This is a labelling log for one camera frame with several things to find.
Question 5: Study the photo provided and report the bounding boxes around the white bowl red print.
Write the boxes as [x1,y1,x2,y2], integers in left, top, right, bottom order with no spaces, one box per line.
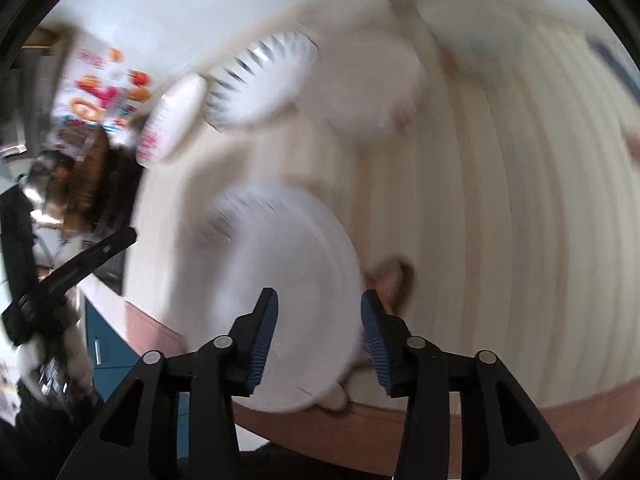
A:
[136,73,207,168]

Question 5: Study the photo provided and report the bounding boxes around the white plate pink roses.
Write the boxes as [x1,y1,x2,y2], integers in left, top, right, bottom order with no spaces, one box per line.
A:
[297,30,425,144]

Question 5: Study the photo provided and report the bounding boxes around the brown slipper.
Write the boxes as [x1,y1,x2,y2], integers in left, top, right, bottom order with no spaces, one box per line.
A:
[363,256,414,316]

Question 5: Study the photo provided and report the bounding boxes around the colourful fruit wall sticker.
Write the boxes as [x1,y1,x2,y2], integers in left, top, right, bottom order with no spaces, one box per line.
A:
[46,32,153,157]

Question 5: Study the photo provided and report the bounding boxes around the white blue-striped plate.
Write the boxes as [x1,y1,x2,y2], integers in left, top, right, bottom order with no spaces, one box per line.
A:
[165,184,362,413]

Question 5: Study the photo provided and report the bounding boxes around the white blurred bowl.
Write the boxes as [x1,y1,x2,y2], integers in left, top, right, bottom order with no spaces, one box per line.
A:
[416,0,525,82]

